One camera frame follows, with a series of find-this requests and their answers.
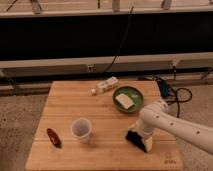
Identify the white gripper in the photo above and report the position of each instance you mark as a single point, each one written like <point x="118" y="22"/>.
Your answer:
<point x="140" y="128"/>

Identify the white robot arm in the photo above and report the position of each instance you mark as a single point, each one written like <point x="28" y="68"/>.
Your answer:
<point x="154" y="116"/>

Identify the white ceramic cup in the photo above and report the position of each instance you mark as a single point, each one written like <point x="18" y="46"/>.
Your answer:
<point x="81" y="129"/>

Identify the green round plate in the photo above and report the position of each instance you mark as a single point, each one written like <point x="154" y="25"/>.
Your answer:
<point x="134" y="94"/>

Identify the blue plug adapter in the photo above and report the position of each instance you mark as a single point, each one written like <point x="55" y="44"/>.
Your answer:
<point x="164" y="89"/>

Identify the wooden table board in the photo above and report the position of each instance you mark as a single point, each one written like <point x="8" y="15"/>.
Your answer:
<point x="107" y="150"/>

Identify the dark red chili pepper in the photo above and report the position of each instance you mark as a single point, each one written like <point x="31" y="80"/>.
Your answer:
<point x="54" y="138"/>

